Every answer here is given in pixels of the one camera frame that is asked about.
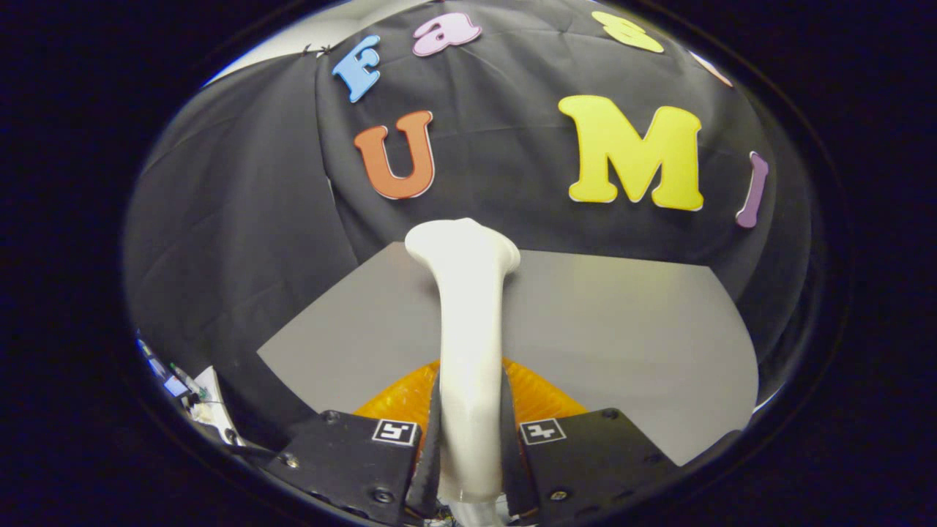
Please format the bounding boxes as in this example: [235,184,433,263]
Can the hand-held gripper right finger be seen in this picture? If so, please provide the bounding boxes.
[500,357,678,526]

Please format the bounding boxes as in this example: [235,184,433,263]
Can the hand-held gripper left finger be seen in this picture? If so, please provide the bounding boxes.
[265,359,444,526]

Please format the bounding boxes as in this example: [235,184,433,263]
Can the white garment steamer wand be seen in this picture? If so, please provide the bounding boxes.
[404,217,522,526]

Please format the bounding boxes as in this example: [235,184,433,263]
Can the grey cabinet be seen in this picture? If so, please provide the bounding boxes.
[256,242,760,467]

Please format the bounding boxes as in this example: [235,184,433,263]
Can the black backdrop cloth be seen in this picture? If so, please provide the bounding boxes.
[123,0,813,451]

